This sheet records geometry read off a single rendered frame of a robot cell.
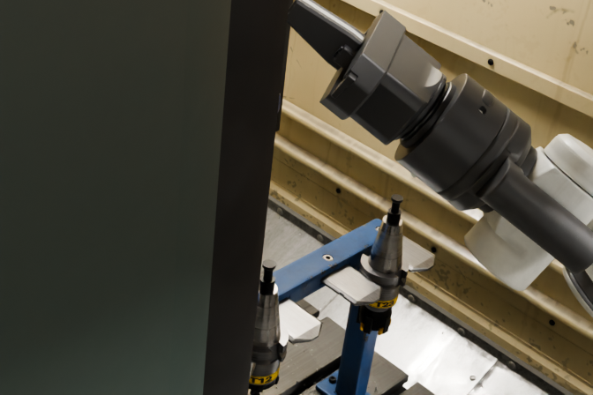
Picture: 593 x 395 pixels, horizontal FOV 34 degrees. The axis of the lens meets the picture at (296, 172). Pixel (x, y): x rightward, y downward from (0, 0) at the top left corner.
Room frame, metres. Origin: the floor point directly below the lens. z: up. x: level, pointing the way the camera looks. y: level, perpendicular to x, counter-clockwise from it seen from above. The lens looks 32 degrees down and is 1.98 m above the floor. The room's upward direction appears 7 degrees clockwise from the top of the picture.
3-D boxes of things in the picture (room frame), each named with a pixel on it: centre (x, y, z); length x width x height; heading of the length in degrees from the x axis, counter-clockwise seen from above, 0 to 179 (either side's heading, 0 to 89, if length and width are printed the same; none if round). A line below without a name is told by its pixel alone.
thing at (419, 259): (1.06, -0.16, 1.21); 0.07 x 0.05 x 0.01; 49
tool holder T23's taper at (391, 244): (1.02, -0.13, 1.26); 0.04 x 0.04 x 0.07
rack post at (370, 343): (1.10, -0.12, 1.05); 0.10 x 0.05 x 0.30; 49
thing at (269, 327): (0.86, 0.02, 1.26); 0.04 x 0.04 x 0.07
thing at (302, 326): (0.90, -0.02, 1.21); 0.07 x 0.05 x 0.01; 49
